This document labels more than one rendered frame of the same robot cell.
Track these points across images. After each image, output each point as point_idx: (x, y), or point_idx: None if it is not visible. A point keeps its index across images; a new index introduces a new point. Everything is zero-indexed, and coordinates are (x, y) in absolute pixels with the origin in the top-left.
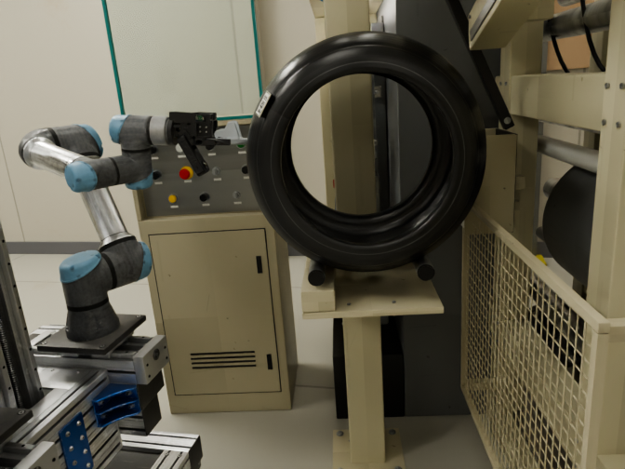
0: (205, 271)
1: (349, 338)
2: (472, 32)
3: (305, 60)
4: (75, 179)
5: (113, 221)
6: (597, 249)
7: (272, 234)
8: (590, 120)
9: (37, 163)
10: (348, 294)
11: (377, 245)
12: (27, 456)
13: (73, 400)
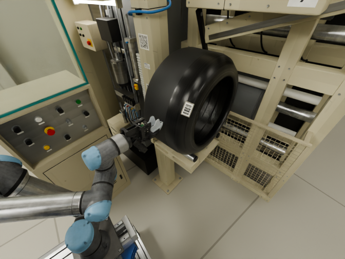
0: (83, 167)
1: (166, 157)
2: (212, 37)
3: (202, 79)
4: (105, 216)
5: None
6: (262, 112)
7: (110, 135)
8: (262, 74)
9: (12, 222)
10: None
11: (212, 137)
12: None
13: None
